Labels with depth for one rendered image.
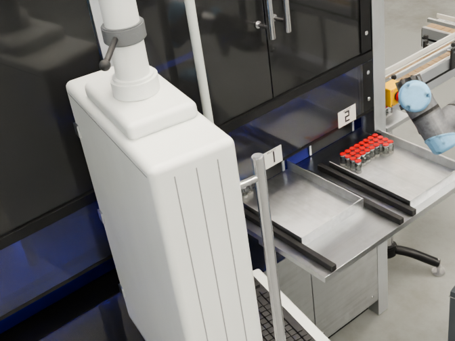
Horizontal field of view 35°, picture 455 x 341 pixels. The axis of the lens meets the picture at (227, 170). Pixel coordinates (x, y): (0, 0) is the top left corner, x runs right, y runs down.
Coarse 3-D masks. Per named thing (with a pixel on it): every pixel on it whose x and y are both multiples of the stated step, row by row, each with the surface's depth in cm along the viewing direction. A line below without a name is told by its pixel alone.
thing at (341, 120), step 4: (348, 108) 243; (352, 108) 244; (340, 112) 241; (344, 112) 242; (352, 112) 245; (340, 116) 241; (344, 116) 243; (348, 116) 244; (352, 116) 245; (340, 120) 242; (344, 120) 244; (352, 120) 246; (340, 124) 243; (344, 124) 244
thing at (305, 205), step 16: (288, 176) 243; (304, 176) 241; (272, 192) 236; (288, 192) 235; (304, 192) 234; (320, 192) 232; (336, 192) 230; (256, 208) 229; (272, 208) 228; (288, 208) 227; (304, 208) 226; (320, 208) 225; (336, 208) 224; (352, 208) 220; (272, 224) 219; (288, 224) 221; (304, 224) 220; (320, 224) 218; (336, 224) 217; (304, 240) 210
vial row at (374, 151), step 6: (384, 138) 246; (378, 144) 243; (366, 150) 241; (372, 150) 242; (378, 150) 244; (360, 156) 239; (366, 156) 242; (372, 156) 243; (378, 156) 245; (354, 162) 238; (366, 162) 243; (354, 168) 239
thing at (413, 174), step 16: (400, 144) 248; (384, 160) 243; (400, 160) 242; (416, 160) 241; (432, 160) 239; (448, 160) 233; (352, 176) 234; (368, 176) 237; (384, 176) 235; (400, 176) 234; (416, 176) 233; (432, 176) 232; (448, 176) 226; (384, 192) 225; (400, 192) 227; (416, 192) 226; (432, 192) 223
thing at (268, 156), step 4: (276, 148) 227; (280, 148) 228; (268, 152) 226; (272, 152) 227; (276, 152) 228; (280, 152) 229; (264, 156) 225; (268, 156) 226; (272, 156) 227; (276, 156) 229; (280, 156) 230; (268, 160) 227; (272, 160) 228; (276, 160) 229; (280, 160) 231; (268, 164) 228; (272, 164) 229
